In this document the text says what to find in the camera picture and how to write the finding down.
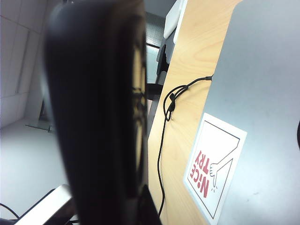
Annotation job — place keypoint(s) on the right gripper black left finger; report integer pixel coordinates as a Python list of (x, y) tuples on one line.
[(93, 105)]

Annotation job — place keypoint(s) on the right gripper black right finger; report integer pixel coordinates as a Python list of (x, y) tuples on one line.
[(148, 208)]

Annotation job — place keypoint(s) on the white nice try sticker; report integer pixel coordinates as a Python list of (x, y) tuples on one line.
[(215, 164)]

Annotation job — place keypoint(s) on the silver Dell laptop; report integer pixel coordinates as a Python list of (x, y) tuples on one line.
[(257, 82)]

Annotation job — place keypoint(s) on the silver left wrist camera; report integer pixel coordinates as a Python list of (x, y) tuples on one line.
[(47, 201)]

